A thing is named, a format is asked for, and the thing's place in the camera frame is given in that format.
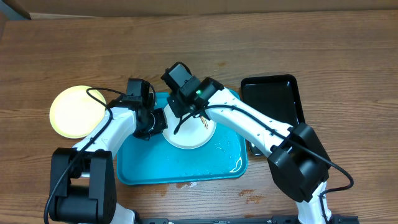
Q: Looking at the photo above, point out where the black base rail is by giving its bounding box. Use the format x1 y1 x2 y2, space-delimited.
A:
135 215 300 224

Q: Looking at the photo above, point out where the white plate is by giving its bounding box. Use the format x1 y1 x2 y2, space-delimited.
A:
162 105 216 149

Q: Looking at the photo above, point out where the black rectangular tray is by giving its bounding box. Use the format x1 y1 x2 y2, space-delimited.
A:
240 73 307 157

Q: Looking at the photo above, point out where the teal plastic tray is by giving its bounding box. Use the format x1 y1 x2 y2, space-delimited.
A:
116 88 249 187

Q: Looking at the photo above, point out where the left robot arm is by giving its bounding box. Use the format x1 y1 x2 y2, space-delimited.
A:
44 107 167 223

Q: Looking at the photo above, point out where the green rimmed plate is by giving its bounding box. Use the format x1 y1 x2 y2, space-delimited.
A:
49 85 106 139

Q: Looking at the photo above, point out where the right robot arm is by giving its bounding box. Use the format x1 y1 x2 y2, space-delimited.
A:
162 75 331 223

